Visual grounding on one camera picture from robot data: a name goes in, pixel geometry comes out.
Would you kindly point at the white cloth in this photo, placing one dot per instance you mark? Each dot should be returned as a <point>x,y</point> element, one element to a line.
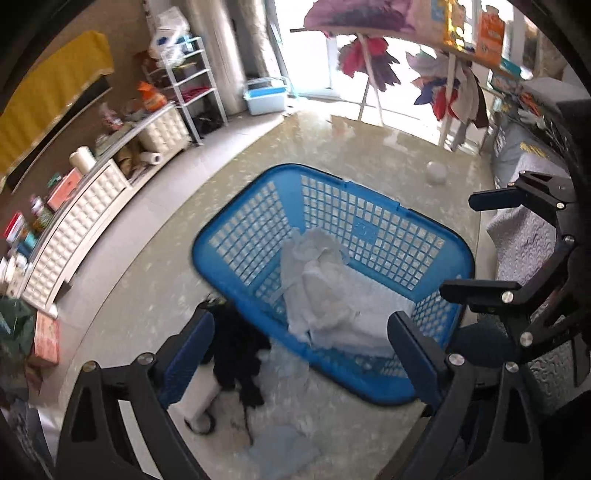
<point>323,295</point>

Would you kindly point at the white plastic jug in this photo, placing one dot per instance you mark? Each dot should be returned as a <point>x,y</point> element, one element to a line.
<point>83,160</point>

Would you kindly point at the blue plastic laundry basket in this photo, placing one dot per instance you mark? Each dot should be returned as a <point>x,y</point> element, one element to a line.
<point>369,230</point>

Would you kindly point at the orange snack bag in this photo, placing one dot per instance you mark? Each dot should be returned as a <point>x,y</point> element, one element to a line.
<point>151,97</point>

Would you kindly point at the white sock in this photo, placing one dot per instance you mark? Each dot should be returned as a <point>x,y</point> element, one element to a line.
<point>196,397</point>

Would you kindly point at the black cloth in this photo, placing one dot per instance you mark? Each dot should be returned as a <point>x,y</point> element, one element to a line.
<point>235,350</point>

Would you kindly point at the green bag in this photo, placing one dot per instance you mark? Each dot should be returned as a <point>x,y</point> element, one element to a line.
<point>16,332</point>

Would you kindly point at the silver curtain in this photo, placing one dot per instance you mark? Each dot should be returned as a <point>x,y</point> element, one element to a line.
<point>221,41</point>

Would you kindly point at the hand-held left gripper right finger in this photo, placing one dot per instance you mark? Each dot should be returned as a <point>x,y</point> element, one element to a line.
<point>415,357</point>

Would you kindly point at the orange box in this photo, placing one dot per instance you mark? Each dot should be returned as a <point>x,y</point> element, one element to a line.
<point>490,39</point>

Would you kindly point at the purple blanket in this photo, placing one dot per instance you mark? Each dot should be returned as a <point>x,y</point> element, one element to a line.
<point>355,14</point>

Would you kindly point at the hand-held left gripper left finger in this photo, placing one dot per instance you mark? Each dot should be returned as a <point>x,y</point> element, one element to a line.
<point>184,360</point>

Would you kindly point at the white shelf rack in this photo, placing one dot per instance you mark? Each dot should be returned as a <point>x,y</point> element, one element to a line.
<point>194,83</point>

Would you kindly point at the pink box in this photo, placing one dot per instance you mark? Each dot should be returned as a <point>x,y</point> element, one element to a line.
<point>64,189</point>

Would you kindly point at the light blue cloth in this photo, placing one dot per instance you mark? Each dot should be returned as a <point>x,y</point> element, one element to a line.
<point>277,443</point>

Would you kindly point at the paper towel roll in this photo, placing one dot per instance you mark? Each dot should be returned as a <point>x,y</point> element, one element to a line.
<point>151,158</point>

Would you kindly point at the yellow hanging cloth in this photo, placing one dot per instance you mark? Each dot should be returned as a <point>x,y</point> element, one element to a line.
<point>41,97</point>

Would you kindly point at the grey quilted sofa cover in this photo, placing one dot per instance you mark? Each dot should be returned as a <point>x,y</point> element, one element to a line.
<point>521,249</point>

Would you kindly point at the blue and white plastic box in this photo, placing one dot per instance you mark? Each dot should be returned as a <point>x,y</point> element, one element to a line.
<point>265,99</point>

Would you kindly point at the white plastic bag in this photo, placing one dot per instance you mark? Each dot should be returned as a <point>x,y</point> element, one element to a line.
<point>168,37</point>

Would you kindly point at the white tufted cabinet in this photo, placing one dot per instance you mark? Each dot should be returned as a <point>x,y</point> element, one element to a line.
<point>87,207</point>

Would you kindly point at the clothes drying rack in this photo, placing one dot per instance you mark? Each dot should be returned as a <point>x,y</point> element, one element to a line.
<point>367,87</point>

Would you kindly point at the printed cardboard box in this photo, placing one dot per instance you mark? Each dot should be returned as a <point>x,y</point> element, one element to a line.
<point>46,339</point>

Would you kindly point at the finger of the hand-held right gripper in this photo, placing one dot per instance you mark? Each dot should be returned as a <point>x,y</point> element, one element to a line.
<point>496,199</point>
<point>475,293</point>

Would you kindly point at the black bag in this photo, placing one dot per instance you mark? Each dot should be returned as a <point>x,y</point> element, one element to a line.
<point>207,122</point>

